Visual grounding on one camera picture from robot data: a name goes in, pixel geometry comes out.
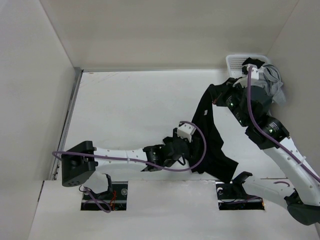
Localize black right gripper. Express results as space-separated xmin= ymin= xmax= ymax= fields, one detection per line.
xmin=208 ymin=77 xmax=251 ymax=127

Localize black tank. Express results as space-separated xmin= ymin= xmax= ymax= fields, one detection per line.
xmin=191 ymin=83 xmax=238 ymax=183
xmin=242 ymin=57 xmax=265 ymax=69

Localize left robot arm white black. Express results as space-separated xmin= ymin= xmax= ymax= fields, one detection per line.
xmin=61 ymin=133 xmax=193 ymax=187

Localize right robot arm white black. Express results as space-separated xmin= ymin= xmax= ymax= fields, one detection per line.
xmin=208 ymin=78 xmax=320 ymax=226

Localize grey tank top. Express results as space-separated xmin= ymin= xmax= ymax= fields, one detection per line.
xmin=258 ymin=64 xmax=286 ymax=106

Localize white plastic laundry basket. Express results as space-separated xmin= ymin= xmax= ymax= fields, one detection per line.
xmin=225 ymin=53 xmax=272 ymax=79

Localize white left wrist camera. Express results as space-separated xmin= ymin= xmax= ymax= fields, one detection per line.
xmin=174 ymin=121 xmax=196 ymax=143

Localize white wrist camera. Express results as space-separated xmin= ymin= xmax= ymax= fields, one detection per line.
xmin=232 ymin=63 xmax=265 ymax=88
xmin=174 ymin=121 xmax=196 ymax=143

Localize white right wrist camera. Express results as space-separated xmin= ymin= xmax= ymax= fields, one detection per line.
xmin=232 ymin=63 xmax=265 ymax=88

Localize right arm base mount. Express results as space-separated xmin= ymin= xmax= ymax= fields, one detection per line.
xmin=215 ymin=182 xmax=265 ymax=211

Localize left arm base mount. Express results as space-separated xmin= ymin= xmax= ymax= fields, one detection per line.
xmin=78 ymin=176 xmax=129 ymax=213

